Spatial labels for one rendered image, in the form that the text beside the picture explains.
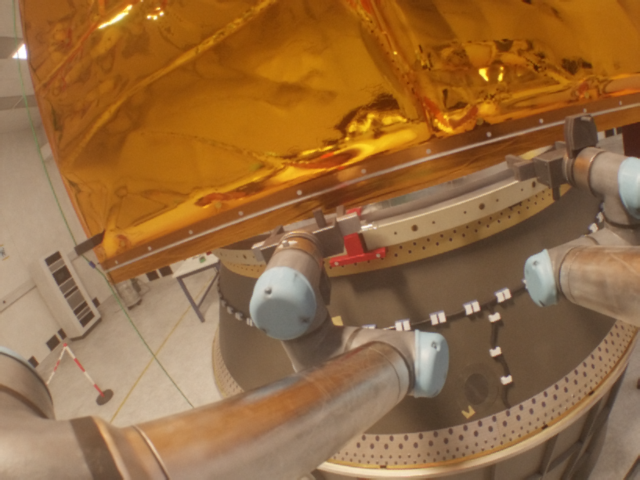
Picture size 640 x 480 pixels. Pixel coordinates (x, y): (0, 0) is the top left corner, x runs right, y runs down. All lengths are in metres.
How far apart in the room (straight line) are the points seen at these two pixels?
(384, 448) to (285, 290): 0.61
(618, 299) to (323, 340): 0.33
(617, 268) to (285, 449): 0.31
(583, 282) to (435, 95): 0.48
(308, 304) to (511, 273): 0.55
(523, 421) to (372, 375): 0.64
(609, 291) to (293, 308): 0.33
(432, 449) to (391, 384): 0.57
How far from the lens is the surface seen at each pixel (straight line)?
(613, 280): 0.34
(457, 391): 0.80
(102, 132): 0.92
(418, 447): 0.86
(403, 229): 0.68
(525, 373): 0.85
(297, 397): 0.22
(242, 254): 0.90
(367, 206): 0.71
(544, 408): 0.90
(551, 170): 0.58
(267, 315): 0.36
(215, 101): 0.73
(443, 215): 0.68
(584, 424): 1.27
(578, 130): 0.57
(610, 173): 0.50
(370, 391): 0.27
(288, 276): 0.36
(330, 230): 0.50
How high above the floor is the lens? 1.94
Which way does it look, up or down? 19 degrees down
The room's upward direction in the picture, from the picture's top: 21 degrees counter-clockwise
